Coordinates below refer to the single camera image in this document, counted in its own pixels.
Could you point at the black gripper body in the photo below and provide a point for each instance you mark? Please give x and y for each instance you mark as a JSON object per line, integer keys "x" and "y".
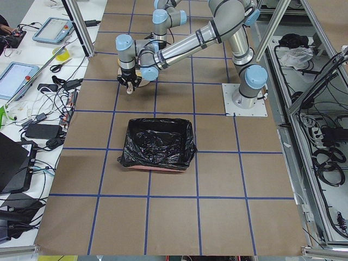
{"x": 128, "y": 73}

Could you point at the beige dustpan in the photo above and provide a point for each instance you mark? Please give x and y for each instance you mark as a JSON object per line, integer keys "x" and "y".
{"x": 132, "y": 65}

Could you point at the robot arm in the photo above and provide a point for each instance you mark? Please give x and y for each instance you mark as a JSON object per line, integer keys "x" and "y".
{"x": 166, "y": 16}
{"x": 144, "y": 59}

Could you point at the black lined trash bin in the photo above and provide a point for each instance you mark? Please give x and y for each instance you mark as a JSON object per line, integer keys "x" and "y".
{"x": 162, "y": 144}

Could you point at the black power adapter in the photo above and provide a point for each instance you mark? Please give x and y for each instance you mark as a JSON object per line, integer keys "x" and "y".
{"x": 92, "y": 23}

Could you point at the yellow tape roll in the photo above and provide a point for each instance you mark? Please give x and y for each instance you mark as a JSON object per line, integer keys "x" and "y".
{"x": 63, "y": 55}

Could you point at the far teach pendant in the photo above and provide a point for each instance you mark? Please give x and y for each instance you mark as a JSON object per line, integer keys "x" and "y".
{"x": 53, "y": 31}

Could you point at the teach pendant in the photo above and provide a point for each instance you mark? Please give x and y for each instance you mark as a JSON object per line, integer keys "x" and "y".
{"x": 53, "y": 31}
{"x": 14, "y": 77}

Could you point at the black power brick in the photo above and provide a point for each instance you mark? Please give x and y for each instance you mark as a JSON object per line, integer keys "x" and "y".
{"x": 43, "y": 131}

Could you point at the near teach pendant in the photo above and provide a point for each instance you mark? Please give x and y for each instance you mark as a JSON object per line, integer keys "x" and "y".
{"x": 14, "y": 77}

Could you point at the black laptop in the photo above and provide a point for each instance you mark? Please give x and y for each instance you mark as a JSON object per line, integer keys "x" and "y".
{"x": 17, "y": 160}

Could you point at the white crumpled cloth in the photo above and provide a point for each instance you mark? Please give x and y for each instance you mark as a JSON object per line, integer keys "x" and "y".
{"x": 298, "y": 58}

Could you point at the black handled scissors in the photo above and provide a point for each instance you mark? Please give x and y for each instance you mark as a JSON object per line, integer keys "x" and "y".
{"x": 57, "y": 68}

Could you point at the aluminium frame post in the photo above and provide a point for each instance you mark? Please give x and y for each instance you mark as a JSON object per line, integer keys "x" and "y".
{"x": 77, "y": 20}

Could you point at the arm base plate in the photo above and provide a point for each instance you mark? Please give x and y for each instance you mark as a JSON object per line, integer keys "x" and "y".
{"x": 238, "y": 105}

